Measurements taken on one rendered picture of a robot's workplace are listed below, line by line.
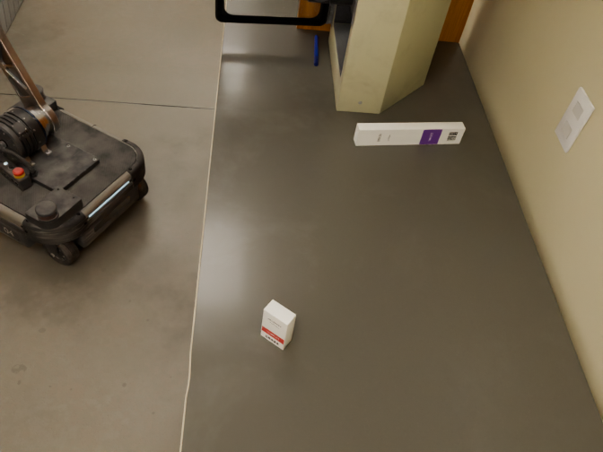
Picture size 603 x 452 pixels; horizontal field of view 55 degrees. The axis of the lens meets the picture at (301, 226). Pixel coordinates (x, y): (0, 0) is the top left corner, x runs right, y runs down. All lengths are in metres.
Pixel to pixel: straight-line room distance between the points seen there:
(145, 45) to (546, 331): 2.72
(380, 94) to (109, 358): 1.26
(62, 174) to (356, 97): 1.24
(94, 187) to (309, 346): 1.40
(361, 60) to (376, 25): 0.09
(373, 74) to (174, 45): 2.11
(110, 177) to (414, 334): 1.49
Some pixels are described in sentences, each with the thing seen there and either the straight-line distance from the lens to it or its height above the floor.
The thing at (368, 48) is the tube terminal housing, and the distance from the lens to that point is 1.38.
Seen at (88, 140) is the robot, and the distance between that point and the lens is 2.45.
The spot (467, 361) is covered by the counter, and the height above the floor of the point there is 0.94.
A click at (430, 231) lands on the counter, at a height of 0.94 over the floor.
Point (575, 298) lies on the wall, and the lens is 1.25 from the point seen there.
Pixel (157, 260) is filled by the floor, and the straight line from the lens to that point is 2.30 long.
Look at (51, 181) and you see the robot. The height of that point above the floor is 0.26.
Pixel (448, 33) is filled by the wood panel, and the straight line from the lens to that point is 1.85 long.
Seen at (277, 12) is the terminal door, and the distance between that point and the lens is 1.66.
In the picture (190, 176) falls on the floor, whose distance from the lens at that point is 2.60.
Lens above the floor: 1.83
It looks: 49 degrees down
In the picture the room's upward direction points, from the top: 10 degrees clockwise
